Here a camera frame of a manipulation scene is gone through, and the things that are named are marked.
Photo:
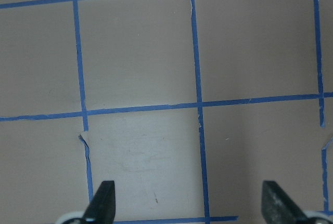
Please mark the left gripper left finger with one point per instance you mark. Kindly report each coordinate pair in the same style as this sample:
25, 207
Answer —
102, 208

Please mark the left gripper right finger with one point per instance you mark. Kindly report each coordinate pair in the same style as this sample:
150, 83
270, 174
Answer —
277, 207

